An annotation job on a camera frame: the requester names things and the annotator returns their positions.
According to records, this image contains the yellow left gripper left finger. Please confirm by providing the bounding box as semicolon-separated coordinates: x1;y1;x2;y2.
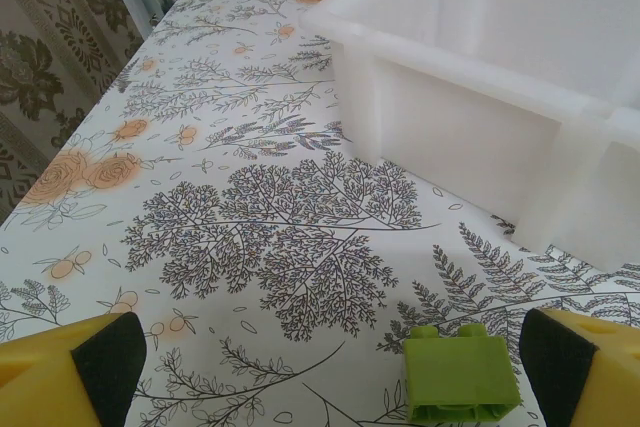
0;311;148;427

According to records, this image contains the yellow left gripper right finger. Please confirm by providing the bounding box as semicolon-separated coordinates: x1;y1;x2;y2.
518;307;640;427

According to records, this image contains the small green lego brick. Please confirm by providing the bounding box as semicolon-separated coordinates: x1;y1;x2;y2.
402;323;521;424

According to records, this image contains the white plastic bin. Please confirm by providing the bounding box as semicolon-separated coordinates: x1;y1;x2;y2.
298;0;640;271

